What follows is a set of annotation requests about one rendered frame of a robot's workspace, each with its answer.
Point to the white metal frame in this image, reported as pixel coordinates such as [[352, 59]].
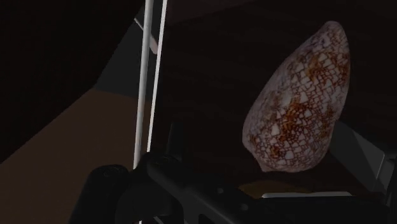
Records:
[[143, 77]]

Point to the white brown patterned cone shell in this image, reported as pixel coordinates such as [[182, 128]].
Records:
[[299, 102]]

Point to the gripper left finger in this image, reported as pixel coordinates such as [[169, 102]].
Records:
[[161, 186]]

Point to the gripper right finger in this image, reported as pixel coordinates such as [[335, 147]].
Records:
[[363, 155]]

